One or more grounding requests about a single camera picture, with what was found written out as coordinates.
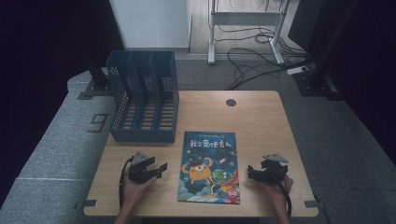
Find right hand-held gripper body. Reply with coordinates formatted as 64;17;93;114
260;152;290;187

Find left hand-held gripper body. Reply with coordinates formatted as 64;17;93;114
127;150;157;185

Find colourful cartoon picture book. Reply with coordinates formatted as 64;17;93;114
177;131;242;205

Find person's right hand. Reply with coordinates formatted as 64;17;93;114
263;175;294;207

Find person's left hand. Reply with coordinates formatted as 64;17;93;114
121;173;159;213

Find blue plastic file rack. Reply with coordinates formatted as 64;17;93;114
106;49;180;144

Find black metal stand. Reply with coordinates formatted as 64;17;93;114
76;50;115;101
293;0;362;101

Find white power strip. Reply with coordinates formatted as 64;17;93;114
286;65;310;77

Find white board panel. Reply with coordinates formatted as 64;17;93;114
108;0;191;51

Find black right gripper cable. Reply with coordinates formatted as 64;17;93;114
270;167;293;219

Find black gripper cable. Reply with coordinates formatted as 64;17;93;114
118;156;135;210
270;167;293;219

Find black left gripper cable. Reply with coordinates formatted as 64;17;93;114
118;156;135;210

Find black floor cables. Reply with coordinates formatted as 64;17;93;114
214;0;313;91

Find white metal desk frame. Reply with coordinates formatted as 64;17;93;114
207;0;292;65

